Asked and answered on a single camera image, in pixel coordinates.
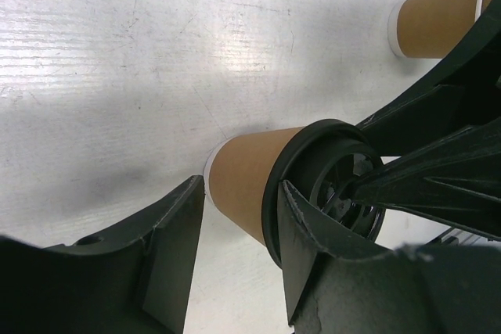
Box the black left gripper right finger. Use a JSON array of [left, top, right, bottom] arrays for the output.
[[277, 181, 395, 329]]

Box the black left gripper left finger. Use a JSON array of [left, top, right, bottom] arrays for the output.
[[42, 175, 204, 333]]

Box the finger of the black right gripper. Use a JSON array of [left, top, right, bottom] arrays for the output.
[[350, 119, 500, 240], [358, 0, 500, 154]]

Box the brown paper cup stack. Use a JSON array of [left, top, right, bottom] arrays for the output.
[[387, 0, 492, 59]]

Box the black plastic cup lid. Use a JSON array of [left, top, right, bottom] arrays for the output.
[[261, 119, 383, 267]]

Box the single brown paper cup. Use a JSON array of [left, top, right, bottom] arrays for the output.
[[204, 127, 302, 245]]

